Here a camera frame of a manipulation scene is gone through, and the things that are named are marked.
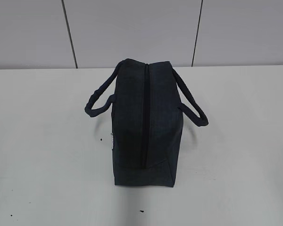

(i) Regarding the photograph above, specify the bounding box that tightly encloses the dark blue fabric lunch bag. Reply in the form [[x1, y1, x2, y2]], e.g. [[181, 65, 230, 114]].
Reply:
[[84, 58, 208, 187]]

